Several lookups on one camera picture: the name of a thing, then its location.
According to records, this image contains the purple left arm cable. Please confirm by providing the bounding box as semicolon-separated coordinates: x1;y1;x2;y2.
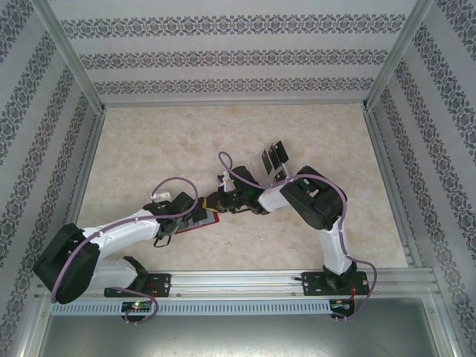
49;177;200;327

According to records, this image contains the aluminium frame post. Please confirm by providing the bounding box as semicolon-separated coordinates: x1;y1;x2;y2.
362;0;436;111
32;0;107;112

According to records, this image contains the clear acrylic card stand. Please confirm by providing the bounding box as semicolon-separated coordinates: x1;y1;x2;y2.
254;140;295;185

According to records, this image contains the red card holder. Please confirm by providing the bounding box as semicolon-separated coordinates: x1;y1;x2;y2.
173;208;221;236

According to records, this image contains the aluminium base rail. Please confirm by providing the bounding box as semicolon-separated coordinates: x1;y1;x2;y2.
35;270;438;298

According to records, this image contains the grey metal shelf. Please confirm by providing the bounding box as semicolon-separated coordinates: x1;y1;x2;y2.
22;314;457;357

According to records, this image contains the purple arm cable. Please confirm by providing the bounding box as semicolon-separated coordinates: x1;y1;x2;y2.
218;150;380;324
49;177;200;327

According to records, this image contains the aluminium side rail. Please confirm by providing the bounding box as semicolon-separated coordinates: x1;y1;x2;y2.
50;109;107;272
366;109;423;267

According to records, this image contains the aluminium back rail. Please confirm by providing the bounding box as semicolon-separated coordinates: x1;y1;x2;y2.
100;100;369;109

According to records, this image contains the slotted grey cable duct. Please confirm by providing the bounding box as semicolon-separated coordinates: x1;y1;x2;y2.
50;299;332;315

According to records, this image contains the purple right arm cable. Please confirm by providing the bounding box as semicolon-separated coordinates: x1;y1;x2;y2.
218;150;380;324

